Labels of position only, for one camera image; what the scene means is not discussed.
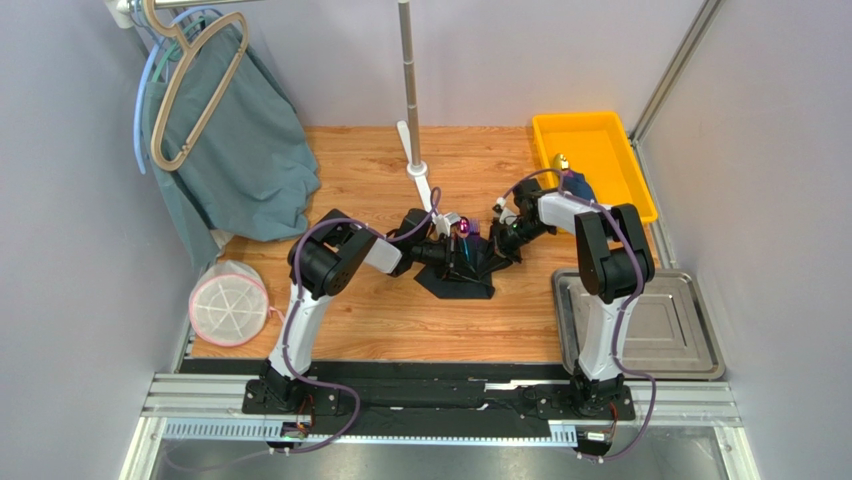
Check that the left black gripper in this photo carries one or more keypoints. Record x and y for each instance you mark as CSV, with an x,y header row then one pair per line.
x,y
454,259

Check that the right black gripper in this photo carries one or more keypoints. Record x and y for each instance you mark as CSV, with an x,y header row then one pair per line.
x,y
500,239

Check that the black paper napkin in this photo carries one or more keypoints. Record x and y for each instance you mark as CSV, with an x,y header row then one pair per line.
x,y
453,290

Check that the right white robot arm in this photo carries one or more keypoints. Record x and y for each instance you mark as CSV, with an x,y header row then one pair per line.
x,y
614,265

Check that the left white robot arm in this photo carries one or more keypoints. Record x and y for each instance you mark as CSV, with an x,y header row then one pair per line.
x,y
324,261

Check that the rolled dark blue napkin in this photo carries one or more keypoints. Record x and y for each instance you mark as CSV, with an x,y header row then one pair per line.
x,y
576,184

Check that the white stand base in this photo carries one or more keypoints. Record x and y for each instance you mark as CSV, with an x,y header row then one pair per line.
x,y
420,180

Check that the yellow plastic bin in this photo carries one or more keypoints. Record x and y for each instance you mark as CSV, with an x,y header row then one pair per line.
x,y
595,144

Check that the metal tray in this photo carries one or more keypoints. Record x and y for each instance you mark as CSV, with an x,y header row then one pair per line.
x,y
669,334

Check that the pink rimmed white mesh basket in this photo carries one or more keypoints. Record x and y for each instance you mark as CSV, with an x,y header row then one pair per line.
x,y
229,305

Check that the metal stand pole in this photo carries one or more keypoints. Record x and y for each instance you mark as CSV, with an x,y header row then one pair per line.
x,y
404,11

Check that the teal hanging cloth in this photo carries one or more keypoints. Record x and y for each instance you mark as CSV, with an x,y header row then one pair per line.
x,y
251,173

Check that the green clothes hanger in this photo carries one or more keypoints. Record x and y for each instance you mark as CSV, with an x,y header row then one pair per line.
x,y
174,52

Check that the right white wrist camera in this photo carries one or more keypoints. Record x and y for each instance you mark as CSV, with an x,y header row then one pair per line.
x,y
503,214

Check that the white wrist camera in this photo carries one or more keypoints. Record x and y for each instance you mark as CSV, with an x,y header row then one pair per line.
x,y
503,214
445,222

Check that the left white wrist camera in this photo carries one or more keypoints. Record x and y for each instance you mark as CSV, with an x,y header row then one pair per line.
x,y
445,222

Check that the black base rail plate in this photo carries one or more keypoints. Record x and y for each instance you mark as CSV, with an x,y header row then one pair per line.
x,y
443,399

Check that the aluminium frame rail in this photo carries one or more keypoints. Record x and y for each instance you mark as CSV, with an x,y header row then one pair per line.
x,y
214,419

